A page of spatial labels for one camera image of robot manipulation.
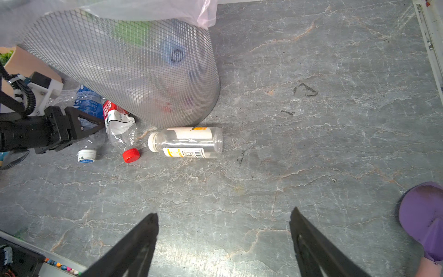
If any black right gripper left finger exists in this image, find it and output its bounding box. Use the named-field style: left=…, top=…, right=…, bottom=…
left=81, top=213, right=159, bottom=277

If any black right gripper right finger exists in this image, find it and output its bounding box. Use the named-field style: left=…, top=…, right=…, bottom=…
left=290, top=207, right=369, bottom=277

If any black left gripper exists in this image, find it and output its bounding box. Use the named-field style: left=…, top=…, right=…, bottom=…
left=34, top=106, right=105, bottom=154

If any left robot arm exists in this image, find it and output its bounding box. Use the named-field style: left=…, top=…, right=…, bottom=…
left=1, top=67, right=105, bottom=170

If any blue label bottle near bin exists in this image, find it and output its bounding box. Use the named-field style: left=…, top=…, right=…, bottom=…
left=73, top=85, right=106, bottom=163

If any grey mesh waste bin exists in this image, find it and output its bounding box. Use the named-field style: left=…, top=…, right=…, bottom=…
left=18, top=9, right=220, bottom=128

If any clear plastic bin liner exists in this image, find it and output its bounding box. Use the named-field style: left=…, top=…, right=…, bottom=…
left=1, top=1, right=218, bottom=47

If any clear crushed bottle left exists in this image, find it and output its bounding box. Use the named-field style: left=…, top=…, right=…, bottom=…
left=48, top=89, right=78, bottom=111

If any red label clear bottle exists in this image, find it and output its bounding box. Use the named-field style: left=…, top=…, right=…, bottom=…
left=103, top=100, right=141, bottom=163

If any beige pot with green plant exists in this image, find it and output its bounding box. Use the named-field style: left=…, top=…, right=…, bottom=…
left=1, top=46, right=62, bottom=83

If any purple plastic scoop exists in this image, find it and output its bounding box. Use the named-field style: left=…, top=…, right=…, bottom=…
left=399, top=182, right=443, bottom=263

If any white yellow label clear bottle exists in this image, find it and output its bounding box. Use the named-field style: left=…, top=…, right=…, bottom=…
left=148, top=127, right=223, bottom=159

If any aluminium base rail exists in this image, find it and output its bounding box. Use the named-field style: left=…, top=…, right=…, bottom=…
left=1, top=232, right=87, bottom=277

